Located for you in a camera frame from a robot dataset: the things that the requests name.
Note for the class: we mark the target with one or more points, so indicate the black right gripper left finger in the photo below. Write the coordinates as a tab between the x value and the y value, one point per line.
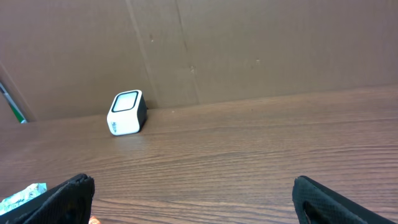
68	202

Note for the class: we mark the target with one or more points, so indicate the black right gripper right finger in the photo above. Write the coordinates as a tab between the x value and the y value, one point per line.
316	204

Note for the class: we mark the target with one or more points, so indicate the teal Kleenex tissue pack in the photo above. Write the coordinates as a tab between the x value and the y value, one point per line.
22	197

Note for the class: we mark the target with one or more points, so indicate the orange small box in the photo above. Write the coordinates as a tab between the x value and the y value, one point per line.
94	220

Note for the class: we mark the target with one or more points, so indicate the green white object behind cardboard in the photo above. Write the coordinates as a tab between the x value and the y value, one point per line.
17	112

